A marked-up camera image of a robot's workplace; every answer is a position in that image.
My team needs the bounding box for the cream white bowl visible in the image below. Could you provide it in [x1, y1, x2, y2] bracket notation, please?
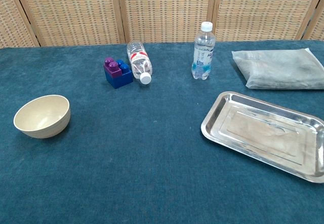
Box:
[13, 94, 71, 139]

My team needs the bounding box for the stainless steel tray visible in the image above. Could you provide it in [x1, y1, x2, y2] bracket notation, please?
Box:
[200, 91, 324, 183]

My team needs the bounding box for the blue toy building block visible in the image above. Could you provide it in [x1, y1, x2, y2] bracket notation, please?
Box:
[105, 59, 134, 90]

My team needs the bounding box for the clear bottle with red label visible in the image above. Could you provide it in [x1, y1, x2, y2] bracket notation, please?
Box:
[126, 41, 153, 85]

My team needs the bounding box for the purple toy building block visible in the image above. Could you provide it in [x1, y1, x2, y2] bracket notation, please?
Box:
[103, 57, 123, 79]

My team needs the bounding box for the blue tablecloth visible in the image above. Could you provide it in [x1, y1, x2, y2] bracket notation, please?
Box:
[0, 40, 324, 224]

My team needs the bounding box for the clear bottle with blue label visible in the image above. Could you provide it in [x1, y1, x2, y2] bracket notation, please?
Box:
[191, 21, 217, 81]

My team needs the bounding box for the woven wicker folding screen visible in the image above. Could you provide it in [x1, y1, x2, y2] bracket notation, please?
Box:
[0, 0, 324, 48]

